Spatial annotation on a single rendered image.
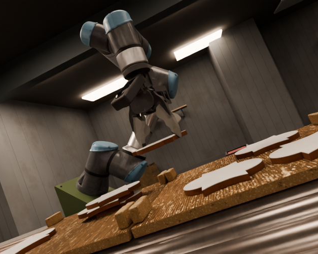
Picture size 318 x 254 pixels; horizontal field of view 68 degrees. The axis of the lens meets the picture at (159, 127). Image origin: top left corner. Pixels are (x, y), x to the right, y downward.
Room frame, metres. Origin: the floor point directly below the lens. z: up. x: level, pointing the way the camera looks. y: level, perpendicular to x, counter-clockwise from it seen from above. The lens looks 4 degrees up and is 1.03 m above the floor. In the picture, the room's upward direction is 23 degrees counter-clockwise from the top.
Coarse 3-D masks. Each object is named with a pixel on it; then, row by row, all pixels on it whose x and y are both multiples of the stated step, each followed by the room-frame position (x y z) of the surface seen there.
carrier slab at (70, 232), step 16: (144, 192) 0.64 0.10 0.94; (160, 192) 0.56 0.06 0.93; (64, 224) 0.66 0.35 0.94; (80, 224) 0.56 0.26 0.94; (96, 224) 0.49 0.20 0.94; (112, 224) 0.44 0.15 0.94; (48, 240) 0.53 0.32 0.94; (64, 240) 0.47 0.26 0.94; (80, 240) 0.42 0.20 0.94; (96, 240) 0.38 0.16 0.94; (112, 240) 0.37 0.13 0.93; (128, 240) 0.36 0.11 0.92
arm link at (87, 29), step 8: (88, 24) 0.69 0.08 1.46; (96, 24) 0.69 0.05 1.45; (80, 32) 0.70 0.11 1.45; (88, 32) 0.69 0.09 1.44; (96, 32) 0.68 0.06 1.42; (104, 32) 0.68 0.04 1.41; (88, 40) 0.70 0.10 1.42; (96, 40) 0.69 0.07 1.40; (104, 40) 0.68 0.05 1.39; (96, 48) 0.73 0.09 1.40; (104, 48) 0.70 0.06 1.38; (112, 56) 0.79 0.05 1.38
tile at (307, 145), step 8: (312, 136) 0.42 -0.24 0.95; (288, 144) 0.43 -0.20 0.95; (296, 144) 0.41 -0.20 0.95; (304, 144) 0.38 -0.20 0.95; (312, 144) 0.36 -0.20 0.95; (280, 152) 0.40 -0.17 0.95; (288, 152) 0.38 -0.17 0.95; (296, 152) 0.36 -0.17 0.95; (304, 152) 0.34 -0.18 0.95; (312, 152) 0.33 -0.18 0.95; (272, 160) 0.39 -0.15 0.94; (280, 160) 0.37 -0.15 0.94; (288, 160) 0.36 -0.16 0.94; (296, 160) 0.36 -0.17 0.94
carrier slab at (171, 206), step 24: (216, 168) 0.55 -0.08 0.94; (264, 168) 0.39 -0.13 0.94; (288, 168) 0.34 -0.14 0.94; (312, 168) 0.30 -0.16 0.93; (168, 192) 0.51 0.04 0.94; (216, 192) 0.37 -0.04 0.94; (240, 192) 0.33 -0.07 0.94; (264, 192) 0.32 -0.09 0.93; (168, 216) 0.35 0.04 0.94; (192, 216) 0.34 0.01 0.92
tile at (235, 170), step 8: (248, 160) 0.44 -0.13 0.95; (256, 160) 0.41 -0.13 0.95; (224, 168) 0.46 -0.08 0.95; (232, 168) 0.43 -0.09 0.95; (240, 168) 0.40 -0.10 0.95; (248, 168) 0.38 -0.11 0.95; (256, 168) 0.38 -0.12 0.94; (208, 176) 0.44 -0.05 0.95; (216, 176) 0.42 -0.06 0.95; (224, 176) 0.39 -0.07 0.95; (232, 176) 0.37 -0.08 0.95; (240, 176) 0.36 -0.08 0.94; (248, 176) 0.36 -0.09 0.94; (192, 184) 0.43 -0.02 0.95; (200, 184) 0.41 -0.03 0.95; (208, 184) 0.38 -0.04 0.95; (216, 184) 0.37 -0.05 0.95; (224, 184) 0.37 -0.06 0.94; (232, 184) 0.37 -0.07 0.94; (192, 192) 0.40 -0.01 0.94; (200, 192) 0.39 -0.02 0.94; (208, 192) 0.37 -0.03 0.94
